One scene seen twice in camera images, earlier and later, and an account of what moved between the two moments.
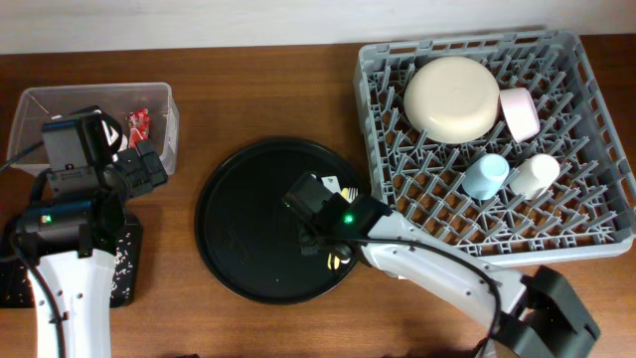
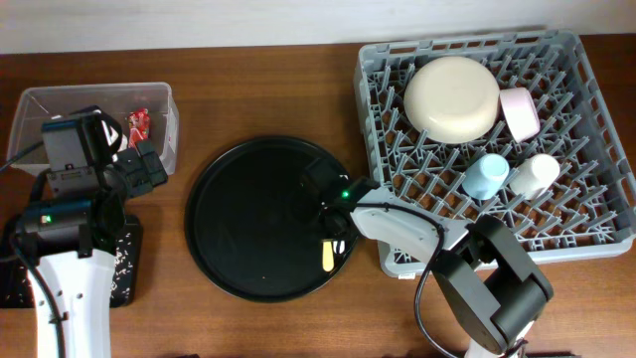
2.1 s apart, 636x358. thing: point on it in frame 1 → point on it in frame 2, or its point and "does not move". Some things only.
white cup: (535, 177) does not move
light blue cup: (486, 176) does not move
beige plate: (452, 99) does not move
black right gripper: (307, 245) → (325, 236)
